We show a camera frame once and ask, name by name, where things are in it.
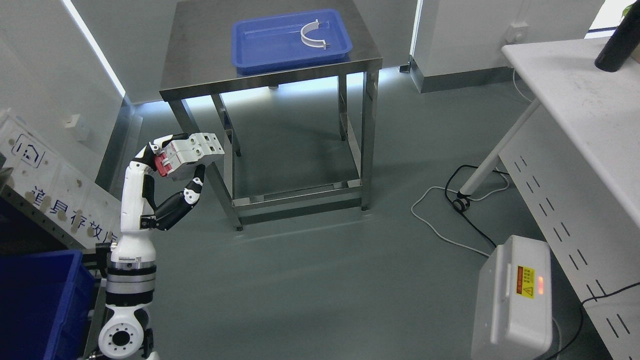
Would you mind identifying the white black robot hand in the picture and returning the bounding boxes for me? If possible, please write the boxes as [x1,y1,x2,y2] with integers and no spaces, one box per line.
[110,141,206,260]

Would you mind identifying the white circuit breaker red switches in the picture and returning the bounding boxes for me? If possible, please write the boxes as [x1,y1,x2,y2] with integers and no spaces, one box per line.
[149,132,225,181]

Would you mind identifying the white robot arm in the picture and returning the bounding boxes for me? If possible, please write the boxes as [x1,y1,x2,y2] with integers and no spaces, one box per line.
[95,243,160,360]

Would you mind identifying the white sign panel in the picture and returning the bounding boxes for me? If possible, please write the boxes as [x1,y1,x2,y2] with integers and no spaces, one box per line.
[0,109,122,249]

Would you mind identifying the blue bin left upper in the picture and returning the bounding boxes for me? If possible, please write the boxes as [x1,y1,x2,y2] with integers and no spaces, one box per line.
[0,249,94,360]

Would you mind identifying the stainless steel table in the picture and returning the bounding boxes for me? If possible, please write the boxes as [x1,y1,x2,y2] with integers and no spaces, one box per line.
[159,0,383,231]

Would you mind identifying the blue plastic tray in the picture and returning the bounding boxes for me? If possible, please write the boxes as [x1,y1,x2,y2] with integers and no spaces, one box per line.
[230,8,354,75]

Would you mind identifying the white semicircular pipe clamp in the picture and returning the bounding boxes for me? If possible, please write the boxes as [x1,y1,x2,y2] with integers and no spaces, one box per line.
[299,19,330,51]

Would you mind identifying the white desk leg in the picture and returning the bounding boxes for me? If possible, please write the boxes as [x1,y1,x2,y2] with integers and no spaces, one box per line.
[452,98,541,213]

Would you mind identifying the white box with warning label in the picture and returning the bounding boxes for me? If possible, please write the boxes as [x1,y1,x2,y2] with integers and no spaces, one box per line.
[470,235,553,360]

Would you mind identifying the white desk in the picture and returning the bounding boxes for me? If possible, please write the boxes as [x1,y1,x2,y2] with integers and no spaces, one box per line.
[500,38,640,360]

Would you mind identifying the black cylinder on desk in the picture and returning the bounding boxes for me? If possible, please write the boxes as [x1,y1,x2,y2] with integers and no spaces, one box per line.
[594,0,640,73]

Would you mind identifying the white wall box left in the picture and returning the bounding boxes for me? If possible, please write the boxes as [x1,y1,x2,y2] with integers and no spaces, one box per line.
[64,114,90,142]

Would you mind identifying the black cable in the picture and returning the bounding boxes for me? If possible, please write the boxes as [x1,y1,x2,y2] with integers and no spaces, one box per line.
[444,164,511,248]

